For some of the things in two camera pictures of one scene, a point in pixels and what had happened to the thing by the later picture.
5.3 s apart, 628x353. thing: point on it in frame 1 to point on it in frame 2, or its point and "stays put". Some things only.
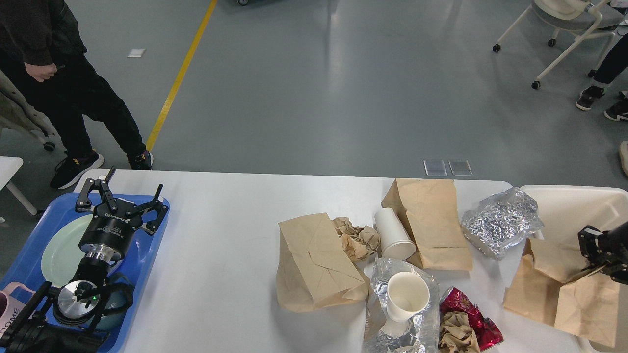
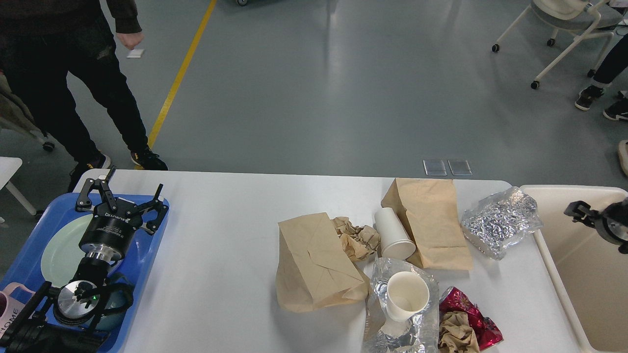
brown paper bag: x=433 y=222 stays put
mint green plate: x=63 y=256 stays put
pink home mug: x=10 y=313 stays put
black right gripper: x=612 y=254 to x=580 y=212
